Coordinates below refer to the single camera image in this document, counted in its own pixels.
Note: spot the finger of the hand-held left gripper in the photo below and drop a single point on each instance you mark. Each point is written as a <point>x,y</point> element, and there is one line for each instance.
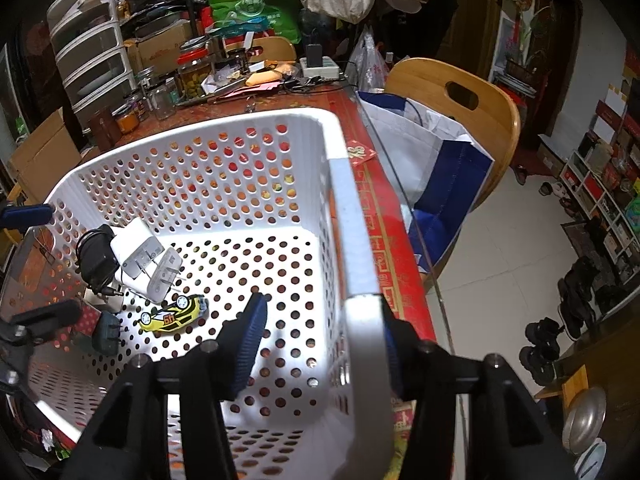
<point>50,316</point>
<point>25,216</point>

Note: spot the pair of black shoes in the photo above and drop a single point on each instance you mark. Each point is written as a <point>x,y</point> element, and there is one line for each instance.
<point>540,350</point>

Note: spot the printed cardboard box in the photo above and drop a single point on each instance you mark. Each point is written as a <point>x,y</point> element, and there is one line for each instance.
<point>160,47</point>

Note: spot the black plug-in charger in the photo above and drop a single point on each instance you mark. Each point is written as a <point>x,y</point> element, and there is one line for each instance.
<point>315,55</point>

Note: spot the empty glass jar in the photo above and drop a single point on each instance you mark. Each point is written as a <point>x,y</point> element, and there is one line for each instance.
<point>161,102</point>

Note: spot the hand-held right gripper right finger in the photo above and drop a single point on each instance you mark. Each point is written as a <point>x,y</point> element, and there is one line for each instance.
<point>393,360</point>

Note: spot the white round disc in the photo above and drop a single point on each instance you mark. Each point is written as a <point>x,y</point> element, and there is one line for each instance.
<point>592,462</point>

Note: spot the red printed tablecloth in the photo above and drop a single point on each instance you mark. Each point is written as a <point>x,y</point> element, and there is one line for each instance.
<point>395,260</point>

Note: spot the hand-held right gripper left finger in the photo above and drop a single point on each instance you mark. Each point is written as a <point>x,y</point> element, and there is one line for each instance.
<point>250,340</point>

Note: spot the white rounded charger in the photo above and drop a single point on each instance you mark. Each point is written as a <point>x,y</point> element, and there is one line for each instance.
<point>135,250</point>

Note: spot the white power strip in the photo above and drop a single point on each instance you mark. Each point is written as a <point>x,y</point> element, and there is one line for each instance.
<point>327,67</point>

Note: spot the white charger with prongs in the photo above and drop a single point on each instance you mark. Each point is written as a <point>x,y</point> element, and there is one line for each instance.
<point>165,275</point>

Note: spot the red square sticker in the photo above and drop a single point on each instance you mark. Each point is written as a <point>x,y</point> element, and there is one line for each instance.
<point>362,152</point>

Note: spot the plain folded cardboard box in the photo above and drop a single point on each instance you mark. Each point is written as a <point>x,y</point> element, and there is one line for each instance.
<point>45,145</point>

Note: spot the blue and white shopping bag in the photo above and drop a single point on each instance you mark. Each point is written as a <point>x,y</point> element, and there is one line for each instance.
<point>450,210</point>

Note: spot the green shopping bag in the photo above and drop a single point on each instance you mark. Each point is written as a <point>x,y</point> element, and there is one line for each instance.
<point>270,5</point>

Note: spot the white perforated plastic basket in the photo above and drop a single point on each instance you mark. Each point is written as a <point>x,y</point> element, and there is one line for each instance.
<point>350,240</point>

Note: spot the round metal lid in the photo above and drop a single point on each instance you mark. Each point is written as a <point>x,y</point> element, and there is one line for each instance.
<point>585,417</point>

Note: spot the pair of black sandals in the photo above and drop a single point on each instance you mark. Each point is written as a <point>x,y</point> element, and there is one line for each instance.
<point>577,295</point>

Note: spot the yellow toy car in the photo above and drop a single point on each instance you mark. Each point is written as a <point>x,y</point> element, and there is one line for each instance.
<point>172,315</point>

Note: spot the small wooden stool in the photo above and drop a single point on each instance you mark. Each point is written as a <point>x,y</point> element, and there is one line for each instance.
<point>575,385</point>

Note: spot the glass jar with green olives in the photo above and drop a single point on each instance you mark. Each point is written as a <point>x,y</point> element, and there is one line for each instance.
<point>192,80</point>

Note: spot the white plastic drawer unit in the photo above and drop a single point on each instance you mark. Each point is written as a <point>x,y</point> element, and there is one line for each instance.
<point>90,60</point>

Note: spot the clear plastic bag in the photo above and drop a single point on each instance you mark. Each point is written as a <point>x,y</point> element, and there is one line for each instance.
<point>367,67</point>

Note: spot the white cubby shelf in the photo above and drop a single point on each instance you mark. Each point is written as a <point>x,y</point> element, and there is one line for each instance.
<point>605,200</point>

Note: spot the jar with orange contents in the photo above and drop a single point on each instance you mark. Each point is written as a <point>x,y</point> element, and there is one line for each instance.
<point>127,122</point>

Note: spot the brown wooden box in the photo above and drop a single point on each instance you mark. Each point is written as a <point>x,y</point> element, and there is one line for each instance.
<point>105,130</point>

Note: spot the white cube charger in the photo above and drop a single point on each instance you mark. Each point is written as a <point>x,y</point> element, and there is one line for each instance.
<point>100,304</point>

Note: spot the dark green plug adapter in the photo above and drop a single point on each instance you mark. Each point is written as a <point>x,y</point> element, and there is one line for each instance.
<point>106,335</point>

